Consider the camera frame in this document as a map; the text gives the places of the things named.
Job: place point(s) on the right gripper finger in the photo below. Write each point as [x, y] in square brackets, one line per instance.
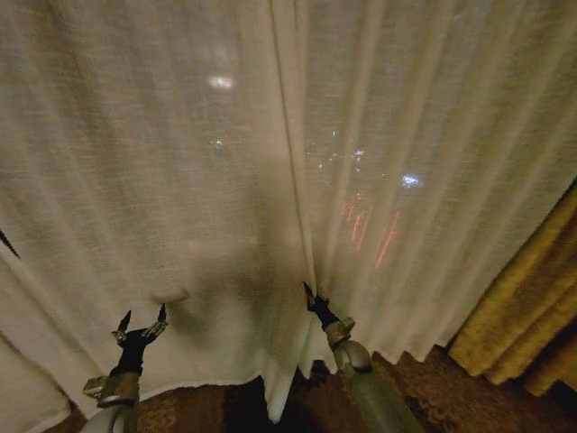
[322, 297]
[309, 292]

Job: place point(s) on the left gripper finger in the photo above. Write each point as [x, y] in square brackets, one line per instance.
[123, 328]
[158, 324]

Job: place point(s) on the sheer white curtain panel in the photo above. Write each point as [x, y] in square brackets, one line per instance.
[428, 135]
[135, 180]

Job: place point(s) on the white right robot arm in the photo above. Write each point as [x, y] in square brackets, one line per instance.
[360, 379]

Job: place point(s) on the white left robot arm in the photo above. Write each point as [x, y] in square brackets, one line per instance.
[118, 392]

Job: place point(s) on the yellow heavy drape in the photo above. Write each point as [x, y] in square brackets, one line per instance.
[523, 315]

